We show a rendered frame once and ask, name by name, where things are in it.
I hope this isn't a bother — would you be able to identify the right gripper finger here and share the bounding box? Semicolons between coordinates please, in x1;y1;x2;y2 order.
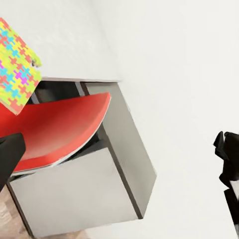
213;131;228;158

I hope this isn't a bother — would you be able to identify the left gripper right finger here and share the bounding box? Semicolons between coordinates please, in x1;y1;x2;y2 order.
223;132;239;171

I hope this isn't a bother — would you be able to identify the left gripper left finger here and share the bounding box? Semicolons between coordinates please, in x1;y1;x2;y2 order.
0;132;26;192

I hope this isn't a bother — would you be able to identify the jigsaw puzzle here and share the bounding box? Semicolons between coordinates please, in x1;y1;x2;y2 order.
0;18;43;115

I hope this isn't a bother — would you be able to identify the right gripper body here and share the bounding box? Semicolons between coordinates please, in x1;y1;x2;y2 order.
215;151;239;176

